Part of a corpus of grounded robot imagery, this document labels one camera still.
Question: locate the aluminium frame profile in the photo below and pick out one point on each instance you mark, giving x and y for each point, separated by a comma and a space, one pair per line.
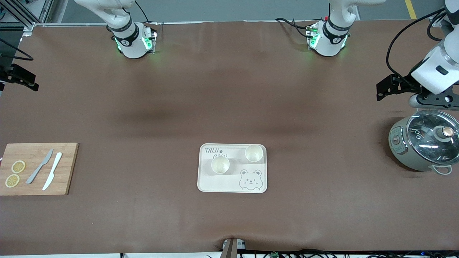
27, 16

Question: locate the grey-green cooking pot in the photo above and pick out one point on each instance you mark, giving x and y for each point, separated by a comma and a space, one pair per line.
400, 150

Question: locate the white plastic knife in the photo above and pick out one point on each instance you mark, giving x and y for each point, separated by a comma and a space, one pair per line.
53, 172

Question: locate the metal table edge clamp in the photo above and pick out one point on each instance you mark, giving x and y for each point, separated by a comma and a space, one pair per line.
232, 248

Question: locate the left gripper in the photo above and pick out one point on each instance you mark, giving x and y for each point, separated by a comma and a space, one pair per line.
404, 84

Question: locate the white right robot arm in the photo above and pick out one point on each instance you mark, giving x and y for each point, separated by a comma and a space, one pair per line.
131, 39

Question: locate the lemon slice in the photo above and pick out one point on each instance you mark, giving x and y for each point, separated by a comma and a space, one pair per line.
18, 166
12, 180

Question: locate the bamboo cutting board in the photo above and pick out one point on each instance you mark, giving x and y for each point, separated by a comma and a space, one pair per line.
61, 179

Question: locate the cream bear print tray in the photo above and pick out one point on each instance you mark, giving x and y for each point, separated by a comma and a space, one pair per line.
222, 181

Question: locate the glass pot lid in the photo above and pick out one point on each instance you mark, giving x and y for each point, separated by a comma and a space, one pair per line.
430, 143

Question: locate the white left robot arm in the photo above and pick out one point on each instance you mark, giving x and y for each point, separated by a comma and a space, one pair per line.
331, 37

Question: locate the grey plastic knife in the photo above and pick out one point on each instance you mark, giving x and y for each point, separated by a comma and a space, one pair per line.
40, 166

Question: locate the white IKEA cup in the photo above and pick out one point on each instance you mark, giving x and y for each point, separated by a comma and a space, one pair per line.
254, 153
220, 165

